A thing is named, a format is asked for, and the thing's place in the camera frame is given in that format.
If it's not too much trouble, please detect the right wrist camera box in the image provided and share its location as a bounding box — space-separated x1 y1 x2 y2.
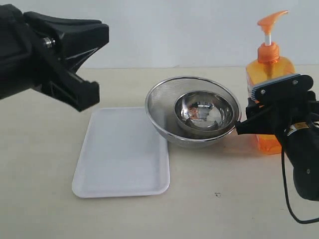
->
250 73 314 103

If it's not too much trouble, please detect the orange pump soap bottle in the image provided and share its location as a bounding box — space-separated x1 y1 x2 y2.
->
245 10 300 155

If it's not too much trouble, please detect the steel mesh strainer basket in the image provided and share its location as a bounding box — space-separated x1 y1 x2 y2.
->
145 76 242 148

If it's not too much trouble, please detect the small stainless steel bowl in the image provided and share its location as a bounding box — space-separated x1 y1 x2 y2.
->
174 90 234 134

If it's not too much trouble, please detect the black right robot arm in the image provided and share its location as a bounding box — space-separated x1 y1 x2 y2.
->
235 91 319 201

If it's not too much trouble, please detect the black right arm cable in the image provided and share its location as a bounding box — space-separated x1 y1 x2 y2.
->
281 117 319 218

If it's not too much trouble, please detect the white rectangular foam tray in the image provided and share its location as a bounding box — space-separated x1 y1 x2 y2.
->
72 107 170 198

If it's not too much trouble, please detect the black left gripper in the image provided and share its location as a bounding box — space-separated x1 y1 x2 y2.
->
0 4 109 112

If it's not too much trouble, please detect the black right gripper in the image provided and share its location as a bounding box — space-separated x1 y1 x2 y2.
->
235 91 319 149

